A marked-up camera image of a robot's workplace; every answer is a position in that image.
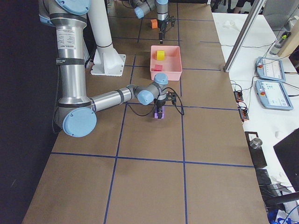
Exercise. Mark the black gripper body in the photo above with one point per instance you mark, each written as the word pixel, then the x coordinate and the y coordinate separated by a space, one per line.
pixel 161 24
pixel 160 103

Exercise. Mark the purple foam block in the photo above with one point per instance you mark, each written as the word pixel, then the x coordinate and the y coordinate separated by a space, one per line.
pixel 163 114

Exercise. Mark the orange foam block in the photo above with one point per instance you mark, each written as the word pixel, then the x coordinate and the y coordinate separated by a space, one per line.
pixel 154 23

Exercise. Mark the yellow foam block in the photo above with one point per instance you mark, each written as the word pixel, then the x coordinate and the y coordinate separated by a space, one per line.
pixel 160 55

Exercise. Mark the red foam block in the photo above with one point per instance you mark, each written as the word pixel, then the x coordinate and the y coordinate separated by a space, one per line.
pixel 158 67

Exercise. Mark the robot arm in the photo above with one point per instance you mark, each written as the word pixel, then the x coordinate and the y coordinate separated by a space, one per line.
pixel 76 112
pixel 143 7

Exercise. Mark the pink plastic bin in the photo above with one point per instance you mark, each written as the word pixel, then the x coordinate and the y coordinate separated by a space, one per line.
pixel 172 65

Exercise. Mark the upper orange connector board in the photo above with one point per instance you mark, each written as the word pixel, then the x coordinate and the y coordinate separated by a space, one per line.
pixel 238 95

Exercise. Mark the orange connector board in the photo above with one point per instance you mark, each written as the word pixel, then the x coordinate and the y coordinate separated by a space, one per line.
pixel 238 95
pixel 243 112

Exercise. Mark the lower orange connector board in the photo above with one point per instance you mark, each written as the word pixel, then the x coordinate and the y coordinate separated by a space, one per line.
pixel 243 112

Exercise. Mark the white side table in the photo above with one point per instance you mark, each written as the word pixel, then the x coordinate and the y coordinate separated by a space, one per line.
pixel 271 126

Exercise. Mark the silver metal cylinder weight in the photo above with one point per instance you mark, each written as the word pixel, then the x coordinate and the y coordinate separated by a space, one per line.
pixel 255 143

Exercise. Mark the upper teach pendant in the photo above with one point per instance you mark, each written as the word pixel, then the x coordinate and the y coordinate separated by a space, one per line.
pixel 270 69

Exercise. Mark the teach pendant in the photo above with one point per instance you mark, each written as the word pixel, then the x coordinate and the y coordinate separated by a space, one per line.
pixel 270 69
pixel 273 95

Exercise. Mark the lower teach pendant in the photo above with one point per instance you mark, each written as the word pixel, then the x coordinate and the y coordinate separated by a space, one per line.
pixel 273 95

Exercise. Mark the grey handheld device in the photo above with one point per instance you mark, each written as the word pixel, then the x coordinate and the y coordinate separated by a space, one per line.
pixel 280 42

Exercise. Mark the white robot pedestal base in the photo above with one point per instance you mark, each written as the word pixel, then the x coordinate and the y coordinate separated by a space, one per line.
pixel 107 61

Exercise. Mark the aluminium frame post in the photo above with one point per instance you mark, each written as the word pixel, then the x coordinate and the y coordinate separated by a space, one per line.
pixel 243 33

